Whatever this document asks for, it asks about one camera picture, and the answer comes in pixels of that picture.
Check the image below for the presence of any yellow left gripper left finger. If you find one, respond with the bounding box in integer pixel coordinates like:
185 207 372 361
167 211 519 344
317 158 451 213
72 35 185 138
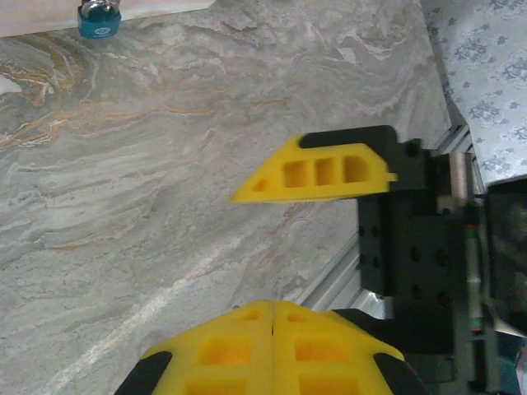
117 300 275 395

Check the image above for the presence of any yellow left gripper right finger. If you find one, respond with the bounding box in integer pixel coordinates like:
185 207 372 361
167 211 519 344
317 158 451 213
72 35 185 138
273 300 431 395

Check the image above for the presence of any blue padlock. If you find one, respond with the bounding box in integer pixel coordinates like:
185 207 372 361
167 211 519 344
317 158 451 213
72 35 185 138
77 0 123 40

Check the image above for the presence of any aluminium frame cross rail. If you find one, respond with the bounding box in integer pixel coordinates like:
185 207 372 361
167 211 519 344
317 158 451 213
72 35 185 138
294 123 489 322

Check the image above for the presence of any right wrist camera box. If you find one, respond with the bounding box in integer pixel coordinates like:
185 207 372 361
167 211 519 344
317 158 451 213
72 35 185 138
483 176 527 338

